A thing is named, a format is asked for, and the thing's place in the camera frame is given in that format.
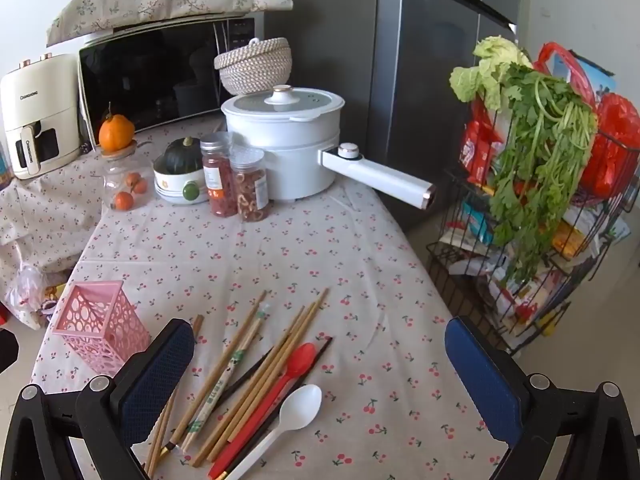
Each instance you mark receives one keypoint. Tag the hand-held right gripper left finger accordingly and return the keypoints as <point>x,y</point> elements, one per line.
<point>155,385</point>

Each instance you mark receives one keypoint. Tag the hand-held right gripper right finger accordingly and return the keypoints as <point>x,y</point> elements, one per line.
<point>482,385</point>

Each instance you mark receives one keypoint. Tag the paper-wrapped chopsticks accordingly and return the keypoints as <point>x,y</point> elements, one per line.
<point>220,390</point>

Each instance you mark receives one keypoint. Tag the pink perforated utensil holder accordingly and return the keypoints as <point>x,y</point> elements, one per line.
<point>100,330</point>

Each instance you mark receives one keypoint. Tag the black chopstick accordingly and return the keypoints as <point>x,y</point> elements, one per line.
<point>252,367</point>
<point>322,350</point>

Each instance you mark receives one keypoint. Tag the white plastic spoon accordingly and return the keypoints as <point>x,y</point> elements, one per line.
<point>300,407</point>

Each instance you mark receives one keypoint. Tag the red plastic spoon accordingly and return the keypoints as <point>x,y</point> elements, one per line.
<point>301,358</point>

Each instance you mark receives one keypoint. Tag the pile of snack packets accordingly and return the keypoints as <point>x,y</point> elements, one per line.
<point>530,300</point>

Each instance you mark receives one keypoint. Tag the clear plastic bag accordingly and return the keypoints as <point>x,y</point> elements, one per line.
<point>27,290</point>

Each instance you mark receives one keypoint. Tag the blue snack packet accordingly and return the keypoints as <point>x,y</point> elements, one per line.
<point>479,222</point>

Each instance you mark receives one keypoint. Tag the cherry print tablecloth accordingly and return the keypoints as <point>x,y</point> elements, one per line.
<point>310,260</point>

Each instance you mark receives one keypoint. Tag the white bowl with green spot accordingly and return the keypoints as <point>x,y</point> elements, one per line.
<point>170,185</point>

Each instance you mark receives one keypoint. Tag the plastic jar of red berries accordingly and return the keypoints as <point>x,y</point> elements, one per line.
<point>220,180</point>

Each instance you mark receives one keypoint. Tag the glass jar with cork lid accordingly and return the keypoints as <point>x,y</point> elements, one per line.
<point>120,172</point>

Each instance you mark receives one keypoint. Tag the plastic jar of dried slices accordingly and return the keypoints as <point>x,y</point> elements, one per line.
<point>252,190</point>

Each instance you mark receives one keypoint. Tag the dark green squash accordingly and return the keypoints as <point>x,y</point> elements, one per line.
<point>184,156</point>

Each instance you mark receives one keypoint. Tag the bunch of green celery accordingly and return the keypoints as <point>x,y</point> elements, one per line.
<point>540,160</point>

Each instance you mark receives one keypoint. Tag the red snack packet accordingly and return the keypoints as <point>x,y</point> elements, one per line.
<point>477,147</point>

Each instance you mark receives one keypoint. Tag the orange with leaf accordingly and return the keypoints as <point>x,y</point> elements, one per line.
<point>116,132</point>

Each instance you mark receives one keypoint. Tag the white electric pot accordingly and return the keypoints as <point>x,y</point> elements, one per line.
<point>295,160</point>

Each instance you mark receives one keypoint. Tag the red plastic bag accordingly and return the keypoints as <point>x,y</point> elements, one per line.
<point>615,145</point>

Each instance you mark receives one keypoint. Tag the napa cabbage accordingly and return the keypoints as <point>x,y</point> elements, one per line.
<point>475,82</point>

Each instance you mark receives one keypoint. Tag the cream air fryer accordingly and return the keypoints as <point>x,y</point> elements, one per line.
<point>35,105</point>

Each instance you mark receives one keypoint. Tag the black microwave oven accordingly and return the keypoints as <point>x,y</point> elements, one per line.
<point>150,80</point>

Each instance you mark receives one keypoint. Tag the grey refrigerator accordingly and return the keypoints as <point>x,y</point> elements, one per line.
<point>415,85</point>

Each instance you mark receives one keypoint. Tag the glass pot lid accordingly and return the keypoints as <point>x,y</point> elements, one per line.
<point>305,100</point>

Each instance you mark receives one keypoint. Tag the woven lidded basket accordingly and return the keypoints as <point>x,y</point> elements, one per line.
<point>255,67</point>

